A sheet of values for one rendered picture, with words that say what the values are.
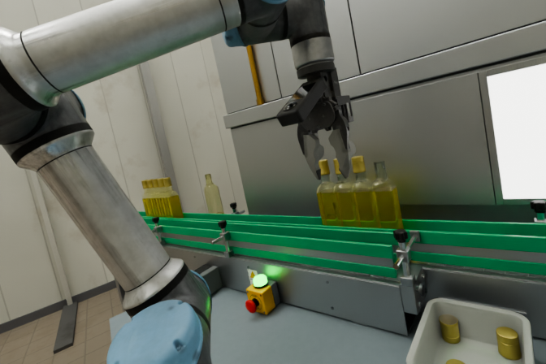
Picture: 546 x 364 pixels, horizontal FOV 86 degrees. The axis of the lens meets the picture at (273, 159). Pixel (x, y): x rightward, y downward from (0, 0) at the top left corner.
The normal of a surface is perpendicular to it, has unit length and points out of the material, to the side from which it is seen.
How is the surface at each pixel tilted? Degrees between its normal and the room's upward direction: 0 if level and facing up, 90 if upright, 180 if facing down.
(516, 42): 90
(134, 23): 102
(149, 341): 8
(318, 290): 90
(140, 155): 90
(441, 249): 90
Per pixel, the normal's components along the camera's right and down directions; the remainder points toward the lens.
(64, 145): 0.81, 0.41
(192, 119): 0.52, -0.03
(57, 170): 0.17, 0.06
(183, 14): 0.37, 0.45
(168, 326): -0.23, -0.95
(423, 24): -0.61, 0.20
